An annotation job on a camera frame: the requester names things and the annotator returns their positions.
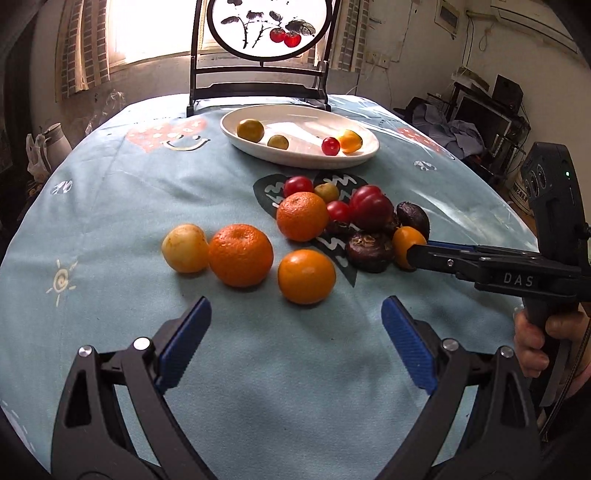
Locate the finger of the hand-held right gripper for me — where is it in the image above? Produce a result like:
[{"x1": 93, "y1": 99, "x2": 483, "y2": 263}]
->
[
  {"x1": 406, "y1": 244, "x2": 490, "y2": 283},
  {"x1": 426, "y1": 240, "x2": 540, "y2": 260}
]

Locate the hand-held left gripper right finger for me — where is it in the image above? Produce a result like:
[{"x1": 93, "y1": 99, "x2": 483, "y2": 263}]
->
[{"x1": 379, "y1": 296, "x2": 542, "y2": 480}]

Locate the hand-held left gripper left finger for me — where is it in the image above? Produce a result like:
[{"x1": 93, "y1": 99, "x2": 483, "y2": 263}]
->
[{"x1": 51, "y1": 296, "x2": 218, "y2": 480}]

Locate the orange cherry tomato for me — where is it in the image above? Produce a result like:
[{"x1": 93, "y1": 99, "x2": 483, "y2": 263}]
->
[{"x1": 392, "y1": 226, "x2": 428, "y2": 271}]

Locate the dark red tomato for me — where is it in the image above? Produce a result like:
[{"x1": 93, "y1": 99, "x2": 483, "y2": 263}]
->
[{"x1": 348, "y1": 185, "x2": 394, "y2": 232}]

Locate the pale yellow round fruit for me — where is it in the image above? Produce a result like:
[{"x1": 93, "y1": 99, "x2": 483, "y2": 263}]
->
[{"x1": 161, "y1": 224, "x2": 211, "y2": 274}]

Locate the orange mandarin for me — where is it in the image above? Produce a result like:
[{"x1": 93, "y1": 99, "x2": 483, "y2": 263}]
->
[
  {"x1": 208, "y1": 224, "x2": 274, "y2": 288},
  {"x1": 276, "y1": 191, "x2": 329, "y2": 243}
]

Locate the smooth round orange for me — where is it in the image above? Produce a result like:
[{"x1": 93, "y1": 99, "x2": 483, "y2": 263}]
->
[{"x1": 277, "y1": 249, "x2": 337, "y2": 305}]

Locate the small yellow-green fruit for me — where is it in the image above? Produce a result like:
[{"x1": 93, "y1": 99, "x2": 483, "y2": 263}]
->
[{"x1": 314, "y1": 182, "x2": 341, "y2": 204}]

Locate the round red tomato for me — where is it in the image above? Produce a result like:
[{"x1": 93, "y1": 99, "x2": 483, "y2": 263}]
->
[{"x1": 283, "y1": 176, "x2": 315, "y2": 199}]

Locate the white oval plate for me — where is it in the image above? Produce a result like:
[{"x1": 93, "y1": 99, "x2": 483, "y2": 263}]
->
[{"x1": 220, "y1": 104, "x2": 380, "y2": 169}]

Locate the person's right hand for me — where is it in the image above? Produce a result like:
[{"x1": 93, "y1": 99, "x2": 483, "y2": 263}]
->
[{"x1": 514, "y1": 305, "x2": 591, "y2": 398}]

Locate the white bucket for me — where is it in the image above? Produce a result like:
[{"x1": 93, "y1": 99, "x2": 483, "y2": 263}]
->
[{"x1": 508, "y1": 157, "x2": 539, "y2": 215}]

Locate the black metal stand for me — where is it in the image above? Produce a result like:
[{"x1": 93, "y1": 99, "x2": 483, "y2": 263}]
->
[{"x1": 487, "y1": 115, "x2": 532, "y2": 185}]

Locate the pile of clothes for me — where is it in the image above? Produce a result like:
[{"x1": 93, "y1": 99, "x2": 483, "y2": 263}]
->
[{"x1": 394, "y1": 97, "x2": 485, "y2": 160}]

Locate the black monitor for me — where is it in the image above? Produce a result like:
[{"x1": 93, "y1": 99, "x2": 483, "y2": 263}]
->
[{"x1": 455, "y1": 90, "x2": 513, "y2": 153}]

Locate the black speaker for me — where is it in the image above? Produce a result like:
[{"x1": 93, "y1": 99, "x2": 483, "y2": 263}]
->
[{"x1": 492, "y1": 74, "x2": 525, "y2": 112}]

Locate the yellow cherry tomato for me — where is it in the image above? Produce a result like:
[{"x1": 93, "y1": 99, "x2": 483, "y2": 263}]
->
[{"x1": 337, "y1": 130, "x2": 362, "y2": 154}]

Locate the light blue printed tablecloth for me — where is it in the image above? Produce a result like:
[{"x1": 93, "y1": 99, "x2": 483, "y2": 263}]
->
[{"x1": 0, "y1": 95, "x2": 555, "y2": 480}]

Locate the white air conditioner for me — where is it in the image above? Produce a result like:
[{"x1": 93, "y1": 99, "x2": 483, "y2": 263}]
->
[{"x1": 489, "y1": 0, "x2": 578, "y2": 51}]

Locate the large green jujube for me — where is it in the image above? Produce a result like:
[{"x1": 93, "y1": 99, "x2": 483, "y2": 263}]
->
[{"x1": 237, "y1": 119, "x2": 265, "y2": 142}]

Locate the white electrical box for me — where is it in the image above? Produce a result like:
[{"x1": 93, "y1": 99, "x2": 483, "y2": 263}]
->
[{"x1": 436, "y1": 0, "x2": 460, "y2": 35}]

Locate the brick pattern curtain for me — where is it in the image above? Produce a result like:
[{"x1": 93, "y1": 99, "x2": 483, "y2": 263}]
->
[
  {"x1": 330, "y1": 0, "x2": 375, "y2": 72},
  {"x1": 55, "y1": 0, "x2": 114, "y2": 100}
]

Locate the white plastic bag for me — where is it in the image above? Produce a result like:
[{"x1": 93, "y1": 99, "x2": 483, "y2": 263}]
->
[{"x1": 25, "y1": 134, "x2": 51, "y2": 178}]

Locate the white jug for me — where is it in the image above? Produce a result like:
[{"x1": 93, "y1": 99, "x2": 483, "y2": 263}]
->
[{"x1": 39, "y1": 122, "x2": 75, "y2": 174}]

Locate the black framed round painted screen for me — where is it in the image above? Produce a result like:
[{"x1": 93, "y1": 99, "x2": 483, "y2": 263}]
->
[{"x1": 186, "y1": 0, "x2": 345, "y2": 118}]

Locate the bright window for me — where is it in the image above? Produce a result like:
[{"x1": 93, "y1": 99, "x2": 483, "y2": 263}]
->
[{"x1": 106, "y1": 0, "x2": 213, "y2": 65}]

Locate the black braided cable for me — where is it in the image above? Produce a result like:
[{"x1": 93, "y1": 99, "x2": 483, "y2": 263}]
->
[{"x1": 538, "y1": 318, "x2": 591, "y2": 444}]

